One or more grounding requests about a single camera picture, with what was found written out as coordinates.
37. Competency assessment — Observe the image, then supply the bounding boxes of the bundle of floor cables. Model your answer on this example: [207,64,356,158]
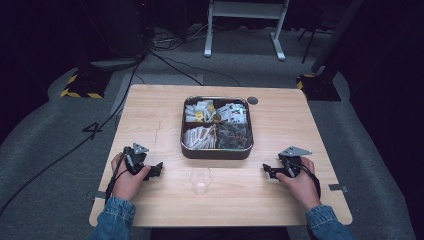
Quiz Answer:
[151,23,209,52]

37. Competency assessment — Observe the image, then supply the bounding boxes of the clear plastic cup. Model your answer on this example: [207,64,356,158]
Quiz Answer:
[188,167,213,196]

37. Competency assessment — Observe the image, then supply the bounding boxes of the black equipment column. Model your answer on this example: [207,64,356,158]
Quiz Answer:
[78,0,155,69]

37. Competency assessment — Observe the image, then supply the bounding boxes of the right hand-held gripper cable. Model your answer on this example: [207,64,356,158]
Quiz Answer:
[298,162,322,200]

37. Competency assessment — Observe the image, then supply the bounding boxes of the pile of dark tea packets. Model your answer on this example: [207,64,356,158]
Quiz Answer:
[216,123,252,150]

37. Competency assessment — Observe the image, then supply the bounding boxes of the grey flat stand foot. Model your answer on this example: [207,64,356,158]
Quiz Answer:
[89,58,143,70]

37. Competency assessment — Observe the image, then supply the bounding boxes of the white metal stand frame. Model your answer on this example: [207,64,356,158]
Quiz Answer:
[203,0,290,62]

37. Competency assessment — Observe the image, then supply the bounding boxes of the black yellow striped base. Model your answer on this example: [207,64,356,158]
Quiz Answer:
[60,68,113,99]
[295,73,342,102]

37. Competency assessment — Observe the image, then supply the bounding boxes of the grey slanted pole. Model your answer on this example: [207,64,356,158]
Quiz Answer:
[310,0,365,74]

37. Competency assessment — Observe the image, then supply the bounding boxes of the black tripod legs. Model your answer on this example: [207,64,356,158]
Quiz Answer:
[297,27,334,64]

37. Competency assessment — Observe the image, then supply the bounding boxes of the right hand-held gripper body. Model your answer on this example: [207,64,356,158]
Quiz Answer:
[277,145,313,178]

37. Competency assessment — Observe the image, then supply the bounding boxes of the thin black floor cable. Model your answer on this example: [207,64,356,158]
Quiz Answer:
[149,49,242,87]

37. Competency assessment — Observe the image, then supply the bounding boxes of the person's dark trousers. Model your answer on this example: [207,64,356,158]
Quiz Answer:
[149,227,292,240]

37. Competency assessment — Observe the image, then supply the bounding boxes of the left hand-held gripper cable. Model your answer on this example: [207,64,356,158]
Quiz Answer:
[104,151,130,205]

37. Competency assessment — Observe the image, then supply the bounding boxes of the person's right hand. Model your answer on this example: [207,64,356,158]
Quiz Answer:
[275,157,323,211]

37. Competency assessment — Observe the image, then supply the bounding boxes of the long black floor cable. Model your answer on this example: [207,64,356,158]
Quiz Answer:
[0,54,145,216]

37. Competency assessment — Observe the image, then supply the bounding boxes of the brown compartment box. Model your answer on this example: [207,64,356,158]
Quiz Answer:
[180,95,255,160]

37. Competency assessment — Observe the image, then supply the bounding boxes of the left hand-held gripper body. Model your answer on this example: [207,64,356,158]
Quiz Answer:
[122,142,158,182]

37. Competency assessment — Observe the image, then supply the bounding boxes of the pile of white brown sachets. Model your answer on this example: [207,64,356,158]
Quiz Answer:
[184,125,217,150]

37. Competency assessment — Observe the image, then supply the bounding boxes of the pile of white yellow packets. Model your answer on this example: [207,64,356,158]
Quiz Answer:
[184,99,217,123]

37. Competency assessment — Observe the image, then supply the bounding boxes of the hand-held gripper cable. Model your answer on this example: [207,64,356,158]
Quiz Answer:
[298,162,322,200]
[104,151,130,205]

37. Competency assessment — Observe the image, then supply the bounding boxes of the person's left hand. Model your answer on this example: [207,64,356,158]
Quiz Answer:
[110,152,152,202]

